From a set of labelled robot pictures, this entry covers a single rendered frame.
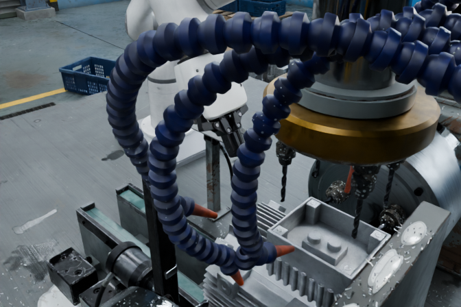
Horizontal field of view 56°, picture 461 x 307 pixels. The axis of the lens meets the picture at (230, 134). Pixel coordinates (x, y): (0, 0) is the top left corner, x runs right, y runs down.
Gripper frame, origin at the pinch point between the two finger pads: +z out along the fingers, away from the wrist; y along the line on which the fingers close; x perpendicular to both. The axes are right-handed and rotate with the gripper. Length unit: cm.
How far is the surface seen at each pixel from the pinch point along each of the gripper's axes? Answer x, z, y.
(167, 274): 1.0, 11.0, 20.4
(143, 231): -36.8, 14.3, 3.1
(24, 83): -375, -82, -106
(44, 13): -586, -211, -251
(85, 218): -38.4, 5.7, 13.2
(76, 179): -74, 0, -2
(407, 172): 18.5, 13.7, -15.0
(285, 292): 12.1, 18.1, 11.8
